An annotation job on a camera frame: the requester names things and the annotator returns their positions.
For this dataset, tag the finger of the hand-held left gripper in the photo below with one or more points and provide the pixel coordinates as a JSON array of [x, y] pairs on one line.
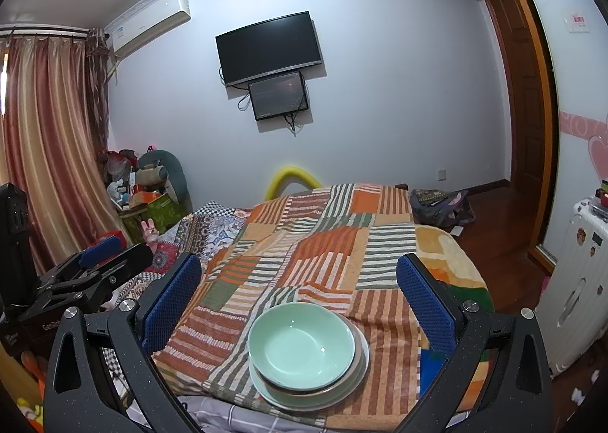
[[128, 264], [99, 250]]

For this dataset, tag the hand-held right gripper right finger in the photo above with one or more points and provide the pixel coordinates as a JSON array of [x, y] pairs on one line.
[[427, 304]]

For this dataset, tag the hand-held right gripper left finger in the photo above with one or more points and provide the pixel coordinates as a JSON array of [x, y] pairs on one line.
[[171, 300]]

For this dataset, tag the purple plate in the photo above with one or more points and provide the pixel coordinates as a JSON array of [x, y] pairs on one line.
[[352, 375]]

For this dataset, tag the green bowl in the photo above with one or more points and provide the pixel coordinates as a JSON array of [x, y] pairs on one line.
[[294, 342]]

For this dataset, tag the green plate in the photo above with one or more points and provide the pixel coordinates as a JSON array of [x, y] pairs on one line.
[[304, 403]]

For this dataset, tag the pink bunny toy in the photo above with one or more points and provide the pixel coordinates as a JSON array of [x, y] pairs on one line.
[[149, 233]]

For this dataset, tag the colourful fleece blanket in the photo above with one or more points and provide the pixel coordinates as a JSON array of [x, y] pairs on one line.
[[451, 252]]

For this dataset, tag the green box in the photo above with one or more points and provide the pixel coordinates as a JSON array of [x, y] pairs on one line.
[[166, 214]]

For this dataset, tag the patterned checked quilt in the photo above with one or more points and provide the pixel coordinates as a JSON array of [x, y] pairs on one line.
[[209, 228]]

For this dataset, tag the dark patterned bag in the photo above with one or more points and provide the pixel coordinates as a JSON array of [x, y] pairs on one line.
[[441, 207]]

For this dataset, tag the grey-green neck pillow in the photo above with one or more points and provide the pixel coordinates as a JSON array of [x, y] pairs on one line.
[[173, 167]]

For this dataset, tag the orange striped patchwork blanket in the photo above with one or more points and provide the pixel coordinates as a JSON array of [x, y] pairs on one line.
[[308, 247]]

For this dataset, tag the striped curtain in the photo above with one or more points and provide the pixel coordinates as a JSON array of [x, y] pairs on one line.
[[42, 129]]

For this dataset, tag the yellow foam hoop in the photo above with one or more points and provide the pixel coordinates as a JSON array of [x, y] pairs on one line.
[[289, 170]]

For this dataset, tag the brown wooden door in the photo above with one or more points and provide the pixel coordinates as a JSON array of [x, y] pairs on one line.
[[522, 105]]

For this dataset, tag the curtain rod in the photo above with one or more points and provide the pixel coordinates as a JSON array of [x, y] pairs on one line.
[[47, 30]]

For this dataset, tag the white air conditioner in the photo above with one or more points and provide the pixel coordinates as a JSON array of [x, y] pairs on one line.
[[147, 24]]

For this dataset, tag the white wall socket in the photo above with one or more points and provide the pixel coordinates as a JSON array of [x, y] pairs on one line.
[[442, 174]]

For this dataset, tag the pink heart wall sticker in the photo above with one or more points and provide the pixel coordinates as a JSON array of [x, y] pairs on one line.
[[593, 143]]

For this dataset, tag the large wall television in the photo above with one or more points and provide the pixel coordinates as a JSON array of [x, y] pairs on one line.
[[266, 48]]

